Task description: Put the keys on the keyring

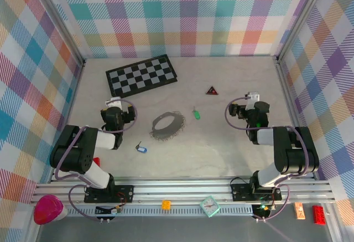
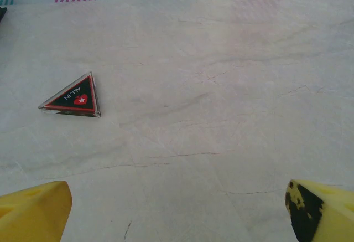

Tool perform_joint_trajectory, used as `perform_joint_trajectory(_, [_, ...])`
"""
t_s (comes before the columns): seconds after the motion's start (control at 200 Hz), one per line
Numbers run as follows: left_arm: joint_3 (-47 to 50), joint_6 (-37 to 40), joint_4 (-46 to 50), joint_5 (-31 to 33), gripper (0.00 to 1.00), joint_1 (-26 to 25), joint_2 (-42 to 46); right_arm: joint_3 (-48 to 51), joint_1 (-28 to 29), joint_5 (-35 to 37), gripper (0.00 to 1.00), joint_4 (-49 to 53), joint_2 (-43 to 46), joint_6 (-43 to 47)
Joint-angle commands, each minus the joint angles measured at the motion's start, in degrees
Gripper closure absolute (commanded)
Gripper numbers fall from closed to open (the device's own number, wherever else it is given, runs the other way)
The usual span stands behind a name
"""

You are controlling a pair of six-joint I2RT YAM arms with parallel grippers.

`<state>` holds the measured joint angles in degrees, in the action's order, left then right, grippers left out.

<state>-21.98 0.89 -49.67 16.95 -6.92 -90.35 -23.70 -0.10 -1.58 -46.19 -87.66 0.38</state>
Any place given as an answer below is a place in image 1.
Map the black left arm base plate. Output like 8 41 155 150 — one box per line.
84 184 135 204

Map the aluminium frame post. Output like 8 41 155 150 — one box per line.
276 0 331 63
32 0 85 67

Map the aluminium table side rail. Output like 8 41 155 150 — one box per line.
273 55 319 181
49 59 87 184

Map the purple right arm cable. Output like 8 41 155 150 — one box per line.
225 95 311 242

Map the slotted grey cable duct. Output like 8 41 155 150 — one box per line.
66 206 255 217

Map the small circuit board with wires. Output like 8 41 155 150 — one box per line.
95 204 123 215
253 203 273 218

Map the pink dome cup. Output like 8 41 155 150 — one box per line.
33 194 69 225

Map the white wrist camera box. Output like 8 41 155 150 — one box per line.
106 97 123 109
246 91 261 110

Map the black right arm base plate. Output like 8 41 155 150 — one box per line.
231 182 283 202

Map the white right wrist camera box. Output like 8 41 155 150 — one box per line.
246 91 261 110

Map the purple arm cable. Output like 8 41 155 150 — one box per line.
225 95 311 242
54 99 139 222

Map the teal square clock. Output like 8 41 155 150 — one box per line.
199 195 221 217

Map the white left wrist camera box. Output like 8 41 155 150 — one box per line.
106 97 123 109

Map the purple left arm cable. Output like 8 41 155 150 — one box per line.
54 99 139 222

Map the red toy brick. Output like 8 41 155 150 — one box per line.
312 205 327 224

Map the black grey chessboard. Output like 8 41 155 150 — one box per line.
105 54 178 101

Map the aluminium mounting rail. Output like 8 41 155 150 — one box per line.
32 177 336 207

